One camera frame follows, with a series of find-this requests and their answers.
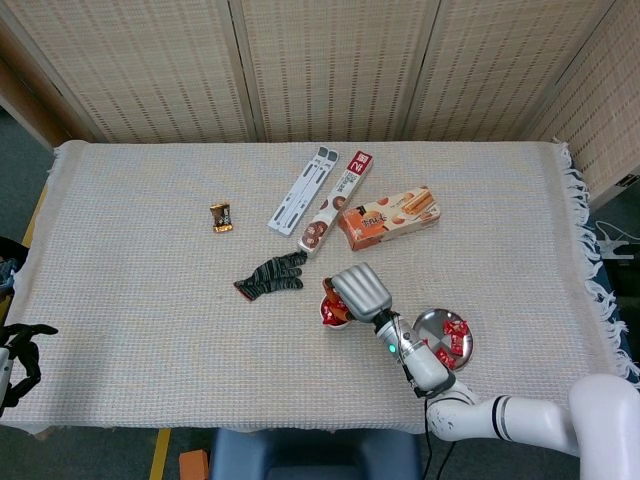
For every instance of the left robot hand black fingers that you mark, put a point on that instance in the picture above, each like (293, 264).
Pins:
(4, 367)

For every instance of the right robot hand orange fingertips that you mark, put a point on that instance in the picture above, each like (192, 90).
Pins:
(362, 292)

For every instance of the white paper cup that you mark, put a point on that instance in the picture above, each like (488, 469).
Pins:
(322, 312)

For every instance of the metal bowl of red candies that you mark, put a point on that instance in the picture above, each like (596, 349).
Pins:
(435, 322)

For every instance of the orange wafer roll box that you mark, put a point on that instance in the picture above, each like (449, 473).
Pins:
(390, 217)

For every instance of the black grey knit glove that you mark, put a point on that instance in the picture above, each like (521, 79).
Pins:
(270, 275)

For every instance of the long white cookie box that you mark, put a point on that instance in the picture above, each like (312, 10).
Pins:
(340, 192)

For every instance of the white grey folding stand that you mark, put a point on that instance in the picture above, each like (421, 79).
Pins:
(300, 195)

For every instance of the person in dark clothes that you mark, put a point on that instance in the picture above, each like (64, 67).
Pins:
(12, 247)

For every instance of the brown gold snack packet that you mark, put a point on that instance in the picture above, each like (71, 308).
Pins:
(221, 217)

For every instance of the beige woven tablecloth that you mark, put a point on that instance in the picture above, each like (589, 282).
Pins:
(150, 300)

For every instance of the blue padded seat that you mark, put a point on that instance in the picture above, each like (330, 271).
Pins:
(315, 455)

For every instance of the orange block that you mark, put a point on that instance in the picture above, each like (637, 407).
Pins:
(194, 465)

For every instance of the bamboo folding screen panel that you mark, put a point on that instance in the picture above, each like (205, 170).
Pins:
(340, 70)
(150, 70)
(500, 70)
(610, 125)
(30, 90)

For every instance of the white plastic bracket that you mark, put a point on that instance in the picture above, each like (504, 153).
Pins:
(612, 247)

